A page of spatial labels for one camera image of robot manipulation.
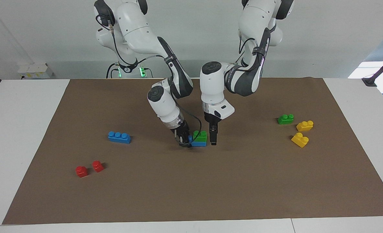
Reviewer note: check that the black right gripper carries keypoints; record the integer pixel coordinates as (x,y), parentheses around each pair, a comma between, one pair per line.
(182,129)

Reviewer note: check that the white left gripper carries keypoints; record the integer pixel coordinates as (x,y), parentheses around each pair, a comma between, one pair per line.
(219,111)

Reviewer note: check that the green two-stud toy brick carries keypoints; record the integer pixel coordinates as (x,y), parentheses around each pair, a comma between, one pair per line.
(200,136)
(284,119)

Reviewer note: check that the blue three-stud toy brick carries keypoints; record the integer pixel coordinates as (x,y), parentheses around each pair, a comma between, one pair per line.
(118,138)
(199,144)

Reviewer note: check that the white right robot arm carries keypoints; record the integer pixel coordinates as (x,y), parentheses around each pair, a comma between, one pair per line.
(136,29)

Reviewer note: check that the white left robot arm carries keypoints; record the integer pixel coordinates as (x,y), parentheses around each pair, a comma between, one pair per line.
(256,19)

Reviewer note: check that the brown paper table mat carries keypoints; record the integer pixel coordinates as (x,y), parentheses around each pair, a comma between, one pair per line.
(191,187)

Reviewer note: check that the yellow two-stud toy brick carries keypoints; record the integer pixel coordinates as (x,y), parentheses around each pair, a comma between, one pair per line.
(299,140)
(305,126)

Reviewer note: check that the red single-stud toy brick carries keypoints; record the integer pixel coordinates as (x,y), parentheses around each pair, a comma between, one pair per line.
(81,171)
(97,166)

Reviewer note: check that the white socket box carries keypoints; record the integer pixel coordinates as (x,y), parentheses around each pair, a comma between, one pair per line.
(34,71)

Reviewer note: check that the black stand with pole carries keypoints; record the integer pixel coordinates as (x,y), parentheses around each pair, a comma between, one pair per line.
(371,81)

